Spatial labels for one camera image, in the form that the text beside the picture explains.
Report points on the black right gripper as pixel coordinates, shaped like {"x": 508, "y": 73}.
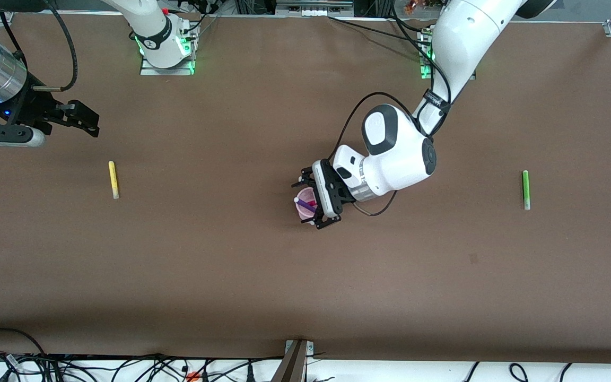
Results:
{"x": 34, "y": 106}

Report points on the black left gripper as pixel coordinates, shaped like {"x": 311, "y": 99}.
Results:
{"x": 346, "y": 194}

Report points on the pink marker pen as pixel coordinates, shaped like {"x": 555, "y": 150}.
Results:
{"x": 311, "y": 202}

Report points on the purple marker pen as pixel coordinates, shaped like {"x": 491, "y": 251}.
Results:
{"x": 305, "y": 205}

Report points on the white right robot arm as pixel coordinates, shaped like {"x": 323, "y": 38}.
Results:
{"x": 146, "y": 21}

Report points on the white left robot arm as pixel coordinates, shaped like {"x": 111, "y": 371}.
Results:
{"x": 401, "y": 159}

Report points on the pink plastic cup holder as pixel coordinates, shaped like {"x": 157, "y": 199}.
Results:
{"x": 305, "y": 215}

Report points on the yellow marker pen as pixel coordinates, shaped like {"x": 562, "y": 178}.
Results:
{"x": 113, "y": 180}

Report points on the grey metal box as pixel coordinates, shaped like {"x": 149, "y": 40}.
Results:
{"x": 313, "y": 6}

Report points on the orange connector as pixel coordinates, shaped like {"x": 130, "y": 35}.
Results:
{"x": 193, "y": 376}

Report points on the green marker pen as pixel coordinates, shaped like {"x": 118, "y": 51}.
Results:
{"x": 525, "y": 188}

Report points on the copper coloured object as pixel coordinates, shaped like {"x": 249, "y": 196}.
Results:
{"x": 410, "y": 6}

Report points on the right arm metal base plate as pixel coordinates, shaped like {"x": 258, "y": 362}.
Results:
{"x": 149, "y": 70}

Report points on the aluminium frame corner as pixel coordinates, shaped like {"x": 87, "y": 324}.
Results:
{"x": 4, "y": 17}

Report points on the metal table bracket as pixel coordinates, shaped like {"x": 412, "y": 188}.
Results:
{"x": 295, "y": 363}

